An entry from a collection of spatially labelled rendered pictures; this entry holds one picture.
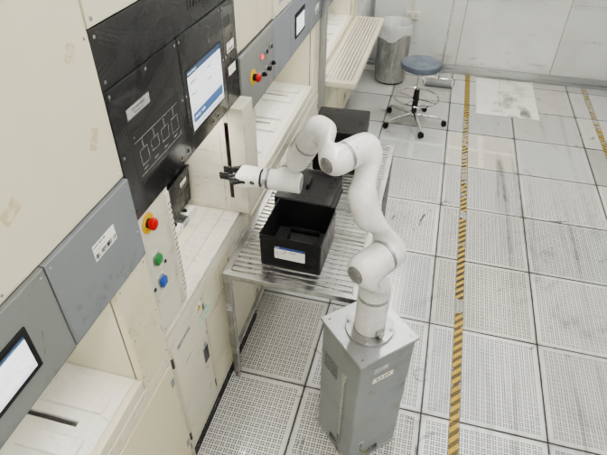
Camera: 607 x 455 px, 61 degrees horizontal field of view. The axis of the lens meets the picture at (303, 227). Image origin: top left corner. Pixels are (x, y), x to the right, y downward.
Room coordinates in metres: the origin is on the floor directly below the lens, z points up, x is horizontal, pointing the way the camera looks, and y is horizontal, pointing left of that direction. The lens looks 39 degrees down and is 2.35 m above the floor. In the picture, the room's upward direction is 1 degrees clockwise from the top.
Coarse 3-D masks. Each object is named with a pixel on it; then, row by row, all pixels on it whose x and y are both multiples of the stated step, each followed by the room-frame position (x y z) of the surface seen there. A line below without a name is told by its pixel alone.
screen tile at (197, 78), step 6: (198, 72) 1.66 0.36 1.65; (204, 72) 1.71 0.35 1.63; (192, 78) 1.62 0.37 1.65; (198, 78) 1.66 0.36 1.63; (204, 78) 1.71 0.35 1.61; (192, 84) 1.61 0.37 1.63; (198, 84) 1.65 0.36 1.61; (204, 84) 1.70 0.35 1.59; (192, 90) 1.61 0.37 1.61; (204, 90) 1.69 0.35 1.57; (198, 96) 1.64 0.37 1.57; (204, 96) 1.69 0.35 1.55; (192, 102) 1.60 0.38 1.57; (198, 102) 1.64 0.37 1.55
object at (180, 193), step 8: (184, 168) 1.91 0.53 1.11; (176, 176) 1.91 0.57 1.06; (184, 176) 1.87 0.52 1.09; (168, 184) 1.92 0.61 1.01; (176, 184) 1.79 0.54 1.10; (184, 184) 1.86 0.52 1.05; (176, 192) 1.79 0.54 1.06; (184, 192) 1.86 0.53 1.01; (176, 200) 1.78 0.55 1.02; (184, 200) 1.85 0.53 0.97; (176, 208) 1.77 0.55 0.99; (176, 216) 1.77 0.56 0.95; (176, 224) 1.76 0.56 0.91
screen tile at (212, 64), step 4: (212, 60) 1.78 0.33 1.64; (208, 64) 1.74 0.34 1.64; (212, 64) 1.78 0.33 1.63; (216, 64) 1.81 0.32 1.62; (208, 68) 1.74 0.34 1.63; (212, 68) 1.78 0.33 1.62; (208, 72) 1.74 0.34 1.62; (220, 72) 1.84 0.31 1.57; (216, 76) 1.80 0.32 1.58; (220, 76) 1.84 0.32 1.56; (212, 80) 1.77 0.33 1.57; (216, 80) 1.80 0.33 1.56; (220, 80) 1.84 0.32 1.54; (208, 84) 1.73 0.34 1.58; (212, 84) 1.76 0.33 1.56; (216, 84) 1.79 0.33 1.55; (208, 88) 1.72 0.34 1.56; (212, 88) 1.76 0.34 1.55
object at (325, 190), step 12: (312, 180) 2.17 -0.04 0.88; (324, 180) 2.19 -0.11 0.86; (336, 180) 2.19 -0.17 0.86; (276, 192) 2.08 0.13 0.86; (288, 192) 2.08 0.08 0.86; (300, 192) 2.08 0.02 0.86; (312, 192) 2.08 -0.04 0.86; (324, 192) 2.08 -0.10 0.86; (336, 192) 2.10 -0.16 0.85; (324, 204) 1.98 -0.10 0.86; (336, 204) 2.11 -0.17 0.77
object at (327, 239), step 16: (288, 208) 1.92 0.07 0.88; (304, 208) 1.90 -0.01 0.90; (320, 208) 1.88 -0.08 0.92; (272, 224) 1.83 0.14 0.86; (288, 224) 1.92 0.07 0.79; (304, 224) 1.90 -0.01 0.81; (320, 224) 1.88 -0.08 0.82; (272, 240) 1.66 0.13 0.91; (288, 240) 1.64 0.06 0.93; (304, 240) 1.82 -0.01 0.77; (320, 240) 1.82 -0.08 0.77; (272, 256) 1.66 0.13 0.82; (288, 256) 1.64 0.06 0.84; (304, 256) 1.62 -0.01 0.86; (320, 256) 1.60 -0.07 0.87; (304, 272) 1.62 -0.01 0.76; (320, 272) 1.61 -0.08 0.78
